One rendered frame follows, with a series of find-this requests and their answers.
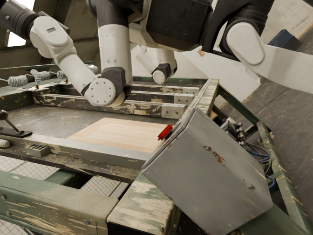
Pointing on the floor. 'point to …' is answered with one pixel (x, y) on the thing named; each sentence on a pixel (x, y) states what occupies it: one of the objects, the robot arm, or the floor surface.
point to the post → (272, 224)
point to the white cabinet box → (225, 72)
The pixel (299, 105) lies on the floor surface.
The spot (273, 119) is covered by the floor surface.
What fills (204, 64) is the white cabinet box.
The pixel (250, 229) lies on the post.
